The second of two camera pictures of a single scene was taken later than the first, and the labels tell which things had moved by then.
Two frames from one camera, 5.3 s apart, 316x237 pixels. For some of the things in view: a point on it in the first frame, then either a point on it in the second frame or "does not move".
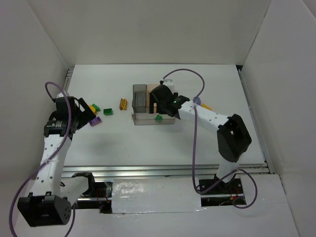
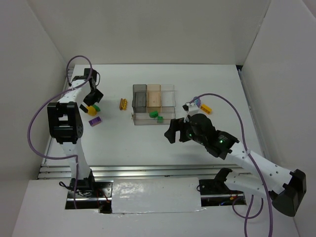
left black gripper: [82, 111] → [91, 99]
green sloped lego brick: [97, 107] does not move
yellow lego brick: [93, 109] does not move
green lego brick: [107, 111] → [154, 114]
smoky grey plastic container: [139, 101] does not move
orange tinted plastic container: [149, 88] does not move
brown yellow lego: [123, 105] does not move
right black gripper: [155, 99] → [179, 130]
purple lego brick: [95, 121] does not move
